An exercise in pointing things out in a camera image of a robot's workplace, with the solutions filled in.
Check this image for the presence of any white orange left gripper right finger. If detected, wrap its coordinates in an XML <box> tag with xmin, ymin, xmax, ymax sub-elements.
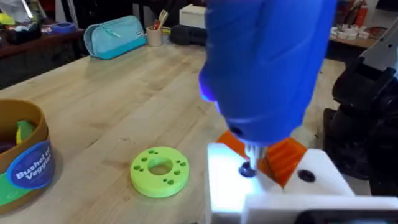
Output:
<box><xmin>257</xmin><ymin>136</ymin><xmax>356</xmax><ymax>197</ymax></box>

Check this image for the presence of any white orange left gripper left finger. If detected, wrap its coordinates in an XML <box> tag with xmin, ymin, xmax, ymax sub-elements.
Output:
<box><xmin>205</xmin><ymin>130</ymin><xmax>282</xmax><ymax>224</ymax></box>

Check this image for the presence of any blue electric screwdriver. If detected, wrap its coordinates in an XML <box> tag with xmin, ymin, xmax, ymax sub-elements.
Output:
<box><xmin>198</xmin><ymin>0</ymin><xmax>338</xmax><ymax>179</ymax></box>

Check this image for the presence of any brown toy vegetable tub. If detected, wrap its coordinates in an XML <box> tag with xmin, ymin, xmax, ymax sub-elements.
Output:
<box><xmin>0</xmin><ymin>98</ymin><xmax>57</xmax><ymax>215</ymax></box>

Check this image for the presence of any green disc with holes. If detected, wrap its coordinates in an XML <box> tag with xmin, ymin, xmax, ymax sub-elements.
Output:
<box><xmin>129</xmin><ymin>146</ymin><xmax>190</xmax><ymax>199</ymax></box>

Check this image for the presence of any heap of white blocks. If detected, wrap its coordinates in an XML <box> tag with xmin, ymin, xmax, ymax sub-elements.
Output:
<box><xmin>329</xmin><ymin>23</ymin><xmax>371</xmax><ymax>41</ymax></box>

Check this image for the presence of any black case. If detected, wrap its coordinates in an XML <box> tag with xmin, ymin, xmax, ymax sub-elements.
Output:
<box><xmin>169</xmin><ymin>24</ymin><xmax>208</xmax><ymax>47</ymax></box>

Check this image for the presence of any beige cup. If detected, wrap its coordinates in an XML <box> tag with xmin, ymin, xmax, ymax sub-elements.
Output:
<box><xmin>146</xmin><ymin>26</ymin><xmax>164</xmax><ymax>47</ymax></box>

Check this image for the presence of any red bottle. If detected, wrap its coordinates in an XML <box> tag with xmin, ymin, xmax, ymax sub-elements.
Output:
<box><xmin>354</xmin><ymin>0</ymin><xmax>369</xmax><ymax>27</ymax></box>

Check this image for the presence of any white box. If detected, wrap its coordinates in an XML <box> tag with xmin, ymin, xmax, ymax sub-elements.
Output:
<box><xmin>178</xmin><ymin>4</ymin><xmax>208</xmax><ymax>29</ymax></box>

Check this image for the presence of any wooden fork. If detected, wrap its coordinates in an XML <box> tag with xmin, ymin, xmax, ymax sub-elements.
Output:
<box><xmin>157</xmin><ymin>9</ymin><xmax>169</xmax><ymax>30</ymax></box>

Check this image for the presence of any teal zip bag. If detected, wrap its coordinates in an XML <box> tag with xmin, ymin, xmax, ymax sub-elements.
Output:
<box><xmin>83</xmin><ymin>15</ymin><xmax>148</xmax><ymax>60</ymax></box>

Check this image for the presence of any blue tape roll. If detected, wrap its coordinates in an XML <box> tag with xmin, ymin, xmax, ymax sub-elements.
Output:
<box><xmin>50</xmin><ymin>22</ymin><xmax>78</xmax><ymax>35</ymax></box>

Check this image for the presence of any dark wooden side table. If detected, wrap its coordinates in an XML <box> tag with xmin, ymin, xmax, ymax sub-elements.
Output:
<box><xmin>0</xmin><ymin>28</ymin><xmax>85</xmax><ymax>90</ymax></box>

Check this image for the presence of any black box of clutter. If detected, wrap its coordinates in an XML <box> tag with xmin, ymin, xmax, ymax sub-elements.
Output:
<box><xmin>0</xmin><ymin>12</ymin><xmax>44</xmax><ymax>45</ymax></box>

